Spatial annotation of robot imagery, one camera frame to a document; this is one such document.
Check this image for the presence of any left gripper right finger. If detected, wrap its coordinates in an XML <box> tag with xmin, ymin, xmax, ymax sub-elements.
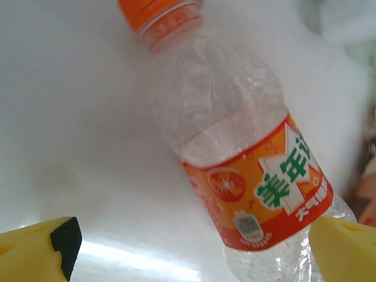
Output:
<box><xmin>306</xmin><ymin>216</ymin><xmax>376</xmax><ymax>282</ymax></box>

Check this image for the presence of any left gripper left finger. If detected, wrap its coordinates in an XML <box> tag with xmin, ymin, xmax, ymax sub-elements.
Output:
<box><xmin>0</xmin><ymin>216</ymin><xmax>83</xmax><ymax>282</ymax></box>

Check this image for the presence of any orange label orange cap bottle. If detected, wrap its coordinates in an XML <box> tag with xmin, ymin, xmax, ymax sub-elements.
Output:
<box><xmin>117</xmin><ymin>0</ymin><xmax>358</xmax><ymax>282</ymax></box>

